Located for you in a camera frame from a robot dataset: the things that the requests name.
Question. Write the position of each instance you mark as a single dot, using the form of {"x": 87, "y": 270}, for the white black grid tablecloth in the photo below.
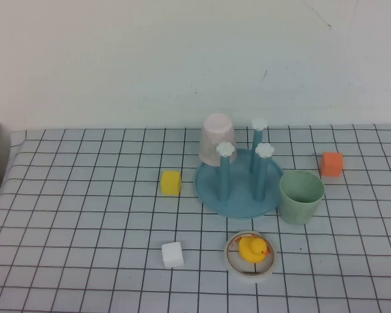
{"x": 84, "y": 212}

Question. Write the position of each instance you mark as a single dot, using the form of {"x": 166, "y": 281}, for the green plastic cup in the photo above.
{"x": 296, "y": 212}

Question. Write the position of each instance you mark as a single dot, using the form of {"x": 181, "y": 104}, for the pink speckled cup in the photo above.
{"x": 215, "y": 137}

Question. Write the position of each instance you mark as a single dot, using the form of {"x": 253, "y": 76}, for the yellow foam cube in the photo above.
{"x": 171, "y": 183}

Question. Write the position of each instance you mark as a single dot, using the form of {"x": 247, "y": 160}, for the orange foam cube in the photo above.
{"x": 331, "y": 164}

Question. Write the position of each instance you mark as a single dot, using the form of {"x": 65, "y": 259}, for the blue cup stand white caps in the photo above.
{"x": 238, "y": 202}

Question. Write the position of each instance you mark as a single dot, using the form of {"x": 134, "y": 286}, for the white foam cube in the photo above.
{"x": 172, "y": 256}

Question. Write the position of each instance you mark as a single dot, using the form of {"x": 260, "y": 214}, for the yellow rubber duck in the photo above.
{"x": 251, "y": 250}

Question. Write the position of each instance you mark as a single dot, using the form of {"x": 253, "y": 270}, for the white tape roll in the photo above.
{"x": 247, "y": 278}

